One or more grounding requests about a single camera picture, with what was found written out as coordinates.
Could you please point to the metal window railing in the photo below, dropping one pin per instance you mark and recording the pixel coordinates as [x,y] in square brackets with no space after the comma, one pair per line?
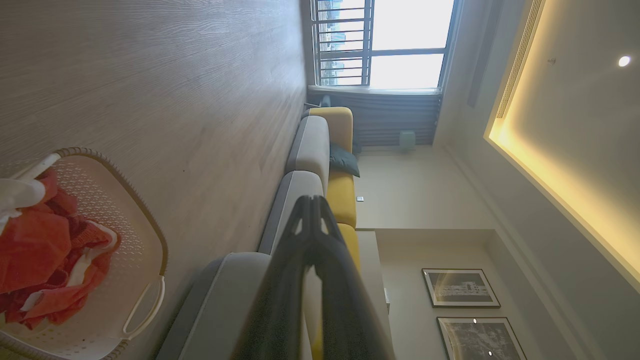
[342,40]

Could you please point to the large window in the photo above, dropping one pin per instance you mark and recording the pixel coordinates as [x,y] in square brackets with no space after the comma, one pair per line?
[407,45]

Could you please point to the dark green cushion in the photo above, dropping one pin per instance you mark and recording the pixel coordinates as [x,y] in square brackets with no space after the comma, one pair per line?
[344,160]

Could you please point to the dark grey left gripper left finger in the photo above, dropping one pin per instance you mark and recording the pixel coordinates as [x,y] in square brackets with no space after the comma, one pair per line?
[280,300]

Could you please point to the small pale green appliance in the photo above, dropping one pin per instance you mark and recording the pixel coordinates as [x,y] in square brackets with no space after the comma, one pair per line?
[407,140]

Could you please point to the white perforated laundry basket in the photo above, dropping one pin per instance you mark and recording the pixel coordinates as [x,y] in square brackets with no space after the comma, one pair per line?
[125,220]

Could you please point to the black framed picture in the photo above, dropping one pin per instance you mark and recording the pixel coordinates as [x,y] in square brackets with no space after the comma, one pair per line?
[460,287]
[480,340]

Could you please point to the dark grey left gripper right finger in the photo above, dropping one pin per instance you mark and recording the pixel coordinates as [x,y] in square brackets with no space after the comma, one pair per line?
[345,310]

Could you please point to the long ceiling air vent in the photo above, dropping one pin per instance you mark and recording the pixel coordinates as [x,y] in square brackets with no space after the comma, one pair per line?
[520,55]

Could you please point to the red and white cloth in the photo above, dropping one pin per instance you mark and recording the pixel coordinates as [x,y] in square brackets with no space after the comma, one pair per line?
[40,250]

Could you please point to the round ceiling spotlight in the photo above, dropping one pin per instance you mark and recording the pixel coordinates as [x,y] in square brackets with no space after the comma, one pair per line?
[624,61]

